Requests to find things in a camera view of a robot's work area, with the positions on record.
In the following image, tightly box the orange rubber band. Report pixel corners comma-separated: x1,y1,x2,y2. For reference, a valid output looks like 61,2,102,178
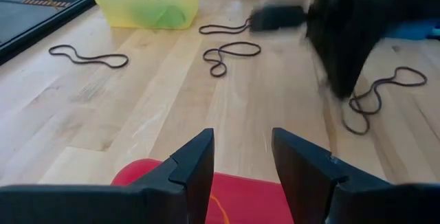
209,194,230,224

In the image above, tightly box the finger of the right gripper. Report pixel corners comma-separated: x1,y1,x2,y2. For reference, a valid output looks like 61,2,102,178
343,45,376,100
307,40,347,98

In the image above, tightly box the green rubber band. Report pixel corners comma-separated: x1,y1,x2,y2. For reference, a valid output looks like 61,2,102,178
132,3,188,29

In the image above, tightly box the blue plastic basket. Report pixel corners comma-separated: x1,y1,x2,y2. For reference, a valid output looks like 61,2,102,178
384,19,440,42

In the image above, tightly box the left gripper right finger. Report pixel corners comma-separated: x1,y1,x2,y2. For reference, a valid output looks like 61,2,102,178
271,127,391,224

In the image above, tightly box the yellow plastic basket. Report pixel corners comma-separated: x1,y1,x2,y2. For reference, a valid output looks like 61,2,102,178
91,0,200,30

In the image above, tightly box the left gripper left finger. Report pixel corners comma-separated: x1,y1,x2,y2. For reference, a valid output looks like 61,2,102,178
132,128,215,224

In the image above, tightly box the red plastic basket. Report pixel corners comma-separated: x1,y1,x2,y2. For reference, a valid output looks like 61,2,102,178
110,158,295,224

